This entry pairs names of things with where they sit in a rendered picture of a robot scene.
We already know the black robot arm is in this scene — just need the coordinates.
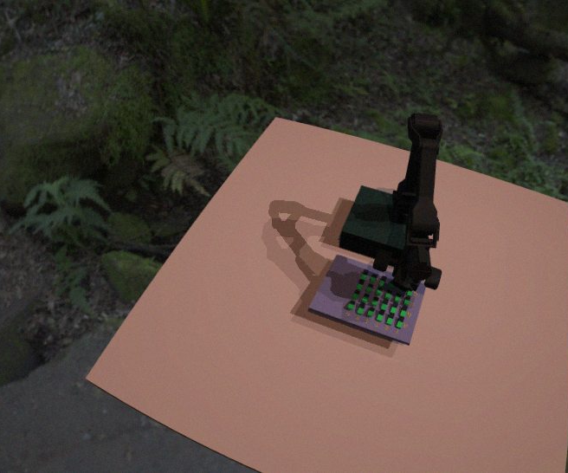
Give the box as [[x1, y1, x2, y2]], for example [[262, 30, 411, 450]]
[[391, 113, 443, 291]]

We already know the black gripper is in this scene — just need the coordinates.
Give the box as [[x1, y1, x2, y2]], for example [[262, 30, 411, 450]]
[[372, 250, 442, 289]]

